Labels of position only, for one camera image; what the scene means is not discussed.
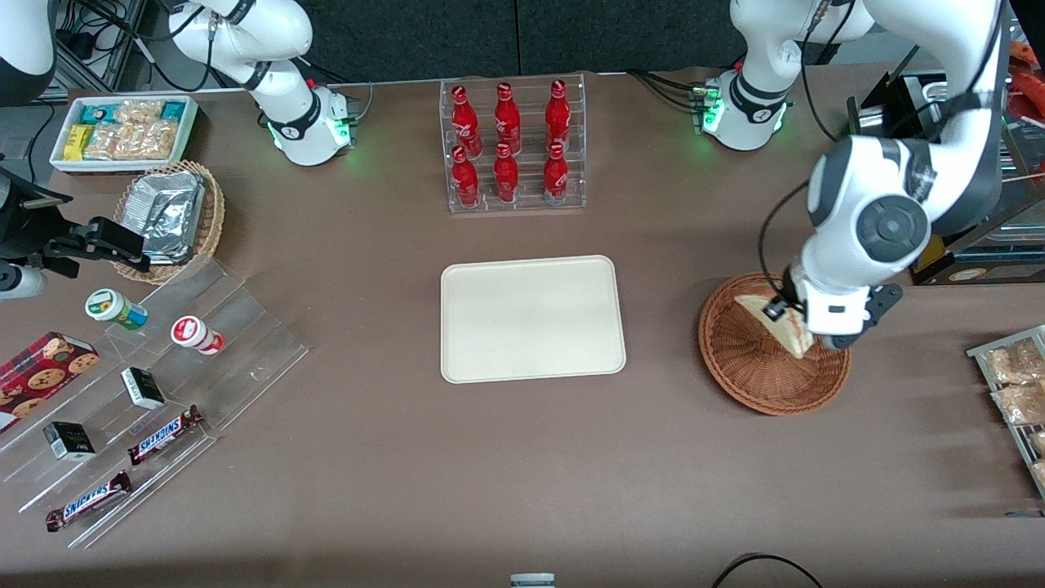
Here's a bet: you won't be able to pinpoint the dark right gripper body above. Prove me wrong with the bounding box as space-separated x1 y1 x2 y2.
0 167 82 276

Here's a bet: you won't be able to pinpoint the triangle sandwich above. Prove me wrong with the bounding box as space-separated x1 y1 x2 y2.
733 292 817 360

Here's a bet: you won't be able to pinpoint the large brown wicker basket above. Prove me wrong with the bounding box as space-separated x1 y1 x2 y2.
698 274 852 417

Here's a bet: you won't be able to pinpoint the small tan wicker basket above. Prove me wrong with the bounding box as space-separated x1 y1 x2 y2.
112 160 226 285

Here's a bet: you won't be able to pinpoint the grey metal rack tray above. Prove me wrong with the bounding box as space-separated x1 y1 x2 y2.
966 324 1045 501

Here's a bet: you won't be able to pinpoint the cream plastic tray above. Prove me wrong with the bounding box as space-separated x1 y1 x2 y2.
440 255 627 385

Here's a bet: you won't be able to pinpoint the silver foil pack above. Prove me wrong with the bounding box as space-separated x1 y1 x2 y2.
122 170 207 265

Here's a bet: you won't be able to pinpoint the green lid drink cup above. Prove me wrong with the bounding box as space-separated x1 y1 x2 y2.
85 288 149 332

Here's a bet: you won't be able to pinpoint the white snack bin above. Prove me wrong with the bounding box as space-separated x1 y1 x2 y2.
49 94 200 175

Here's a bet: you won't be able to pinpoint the clear cracker bag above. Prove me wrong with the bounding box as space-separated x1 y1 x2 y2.
114 100 164 125
84 122 136 161
131 120 180 161

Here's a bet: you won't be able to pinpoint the yellow box small red button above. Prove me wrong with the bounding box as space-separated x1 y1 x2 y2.
914 237 954 274

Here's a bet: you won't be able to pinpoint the red lid drink cup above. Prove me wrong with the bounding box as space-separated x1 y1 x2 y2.
171 315 225 356

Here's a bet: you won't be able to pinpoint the small black box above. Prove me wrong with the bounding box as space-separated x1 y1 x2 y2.
42 421 96 462
121 367 167 411

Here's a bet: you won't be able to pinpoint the red cookie box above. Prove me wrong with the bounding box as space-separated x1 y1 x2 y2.
0 331 100 434

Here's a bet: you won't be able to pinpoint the clear acrylic stepped stand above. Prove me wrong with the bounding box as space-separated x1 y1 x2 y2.
0 257 309 550

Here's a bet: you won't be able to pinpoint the black box with green light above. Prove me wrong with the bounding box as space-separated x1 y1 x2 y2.
847 96 899 138

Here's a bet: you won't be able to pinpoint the Snickers chocolate bar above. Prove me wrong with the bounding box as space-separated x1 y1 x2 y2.
45 470 133 532
127 405 205 466

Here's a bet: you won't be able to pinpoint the red cola bottle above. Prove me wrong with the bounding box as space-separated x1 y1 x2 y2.
543 141 571 206
495 82 523 156
545 78 571 154
451 85 482 158
450 145 481 208
493 143 521 204

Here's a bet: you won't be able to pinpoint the red food in warmer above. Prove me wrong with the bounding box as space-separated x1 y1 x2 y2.
1008 41 1045 123

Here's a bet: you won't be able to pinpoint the clear acrylic bottle rack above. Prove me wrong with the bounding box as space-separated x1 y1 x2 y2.
439 72 588 215

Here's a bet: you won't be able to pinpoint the aluminium frame profile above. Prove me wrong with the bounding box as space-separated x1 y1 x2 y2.
61 0 148 91

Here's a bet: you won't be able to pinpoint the black looped table cable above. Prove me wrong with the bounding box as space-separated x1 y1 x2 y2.
710 553 825 588

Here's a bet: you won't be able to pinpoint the black arm base cables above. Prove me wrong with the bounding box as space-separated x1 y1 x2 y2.
627 69 705 113

